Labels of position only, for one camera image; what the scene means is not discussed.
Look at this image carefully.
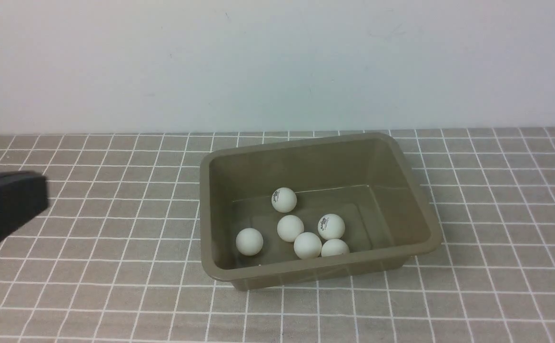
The grey checkered tablecloth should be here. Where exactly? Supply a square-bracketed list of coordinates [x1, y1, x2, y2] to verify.
[0, 127, 555, 343]

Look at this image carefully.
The olive green plastic bin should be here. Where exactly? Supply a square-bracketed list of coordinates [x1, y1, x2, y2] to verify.
[199, 132, 443, 291]

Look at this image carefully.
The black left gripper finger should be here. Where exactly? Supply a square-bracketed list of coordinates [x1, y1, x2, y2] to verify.
[0, 171, 49, 243]

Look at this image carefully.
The white printed ping-pong ball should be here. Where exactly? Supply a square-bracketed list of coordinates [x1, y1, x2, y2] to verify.
[271, 187, 297, 213]
[317, 213, 345, 241]

